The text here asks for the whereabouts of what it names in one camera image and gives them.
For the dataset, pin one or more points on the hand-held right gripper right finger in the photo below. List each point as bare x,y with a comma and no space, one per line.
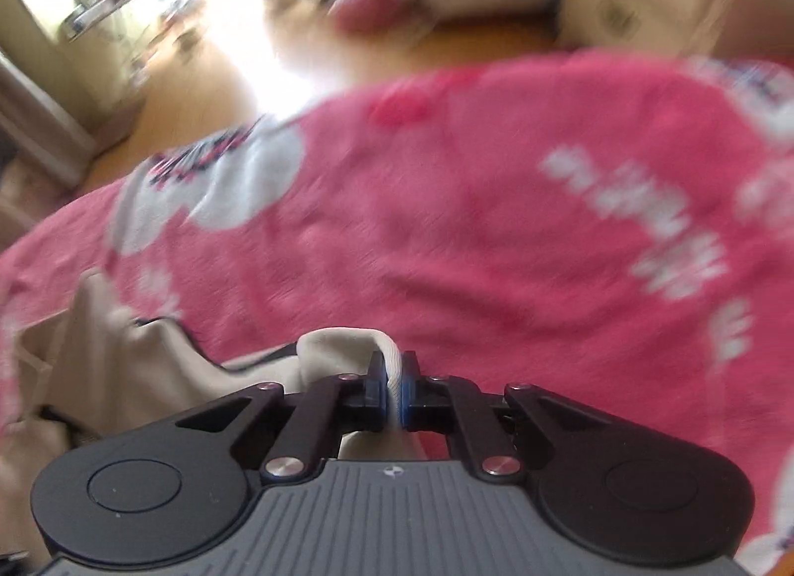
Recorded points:
409,402

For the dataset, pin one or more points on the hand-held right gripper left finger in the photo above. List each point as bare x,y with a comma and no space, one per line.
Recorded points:
379,396

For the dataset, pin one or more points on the beige hooded zip jacket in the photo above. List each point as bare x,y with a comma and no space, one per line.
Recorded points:
124,365

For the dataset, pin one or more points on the pink floral blanket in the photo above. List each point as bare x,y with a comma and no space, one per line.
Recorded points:
496,241

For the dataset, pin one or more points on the yellow wooden cabinet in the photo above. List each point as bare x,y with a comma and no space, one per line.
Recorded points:
118,85

